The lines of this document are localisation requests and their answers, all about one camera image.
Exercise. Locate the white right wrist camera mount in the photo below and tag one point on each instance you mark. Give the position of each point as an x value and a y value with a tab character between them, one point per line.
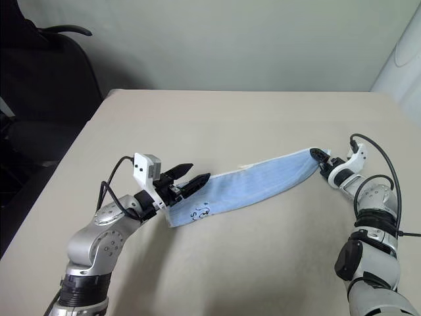
358	157

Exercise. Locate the white rounded panel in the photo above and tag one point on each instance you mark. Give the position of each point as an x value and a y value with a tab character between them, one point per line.
403	69

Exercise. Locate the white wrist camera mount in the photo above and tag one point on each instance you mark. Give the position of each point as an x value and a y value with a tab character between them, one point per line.
358	157
142	168

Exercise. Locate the light blue towel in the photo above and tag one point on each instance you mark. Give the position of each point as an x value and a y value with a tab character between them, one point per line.
250	187

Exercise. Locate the black office chair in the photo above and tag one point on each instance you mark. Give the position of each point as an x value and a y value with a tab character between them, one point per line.
39	82

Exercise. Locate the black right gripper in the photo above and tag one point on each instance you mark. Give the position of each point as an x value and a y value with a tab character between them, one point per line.
329	166

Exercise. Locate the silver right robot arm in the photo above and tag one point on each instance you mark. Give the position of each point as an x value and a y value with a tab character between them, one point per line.
371	250

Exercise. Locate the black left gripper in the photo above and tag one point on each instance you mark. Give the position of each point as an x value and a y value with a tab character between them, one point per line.
166	191

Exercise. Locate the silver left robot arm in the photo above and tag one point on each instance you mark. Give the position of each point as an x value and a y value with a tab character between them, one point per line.
95	243

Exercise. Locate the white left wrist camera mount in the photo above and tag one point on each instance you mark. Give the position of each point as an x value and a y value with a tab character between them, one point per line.
142	168

